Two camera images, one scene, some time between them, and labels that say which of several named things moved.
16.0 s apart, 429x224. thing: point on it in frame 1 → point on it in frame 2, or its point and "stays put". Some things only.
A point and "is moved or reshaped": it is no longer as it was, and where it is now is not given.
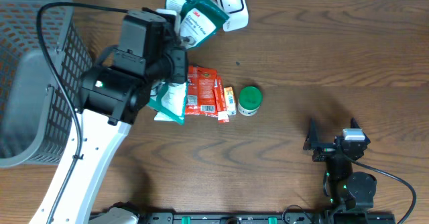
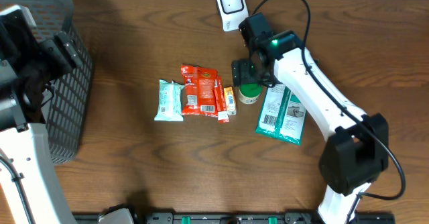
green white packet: x=200 y=15 → x=282 y=115
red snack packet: x=201 y=96 stays put
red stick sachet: x=220 y=95 stays put
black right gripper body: x=324 y=153 → x=249 y=72
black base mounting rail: x=324 y=218 stays put
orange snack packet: x=229 y=100 stays put
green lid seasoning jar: x=249 y=100 is moved or reshaped
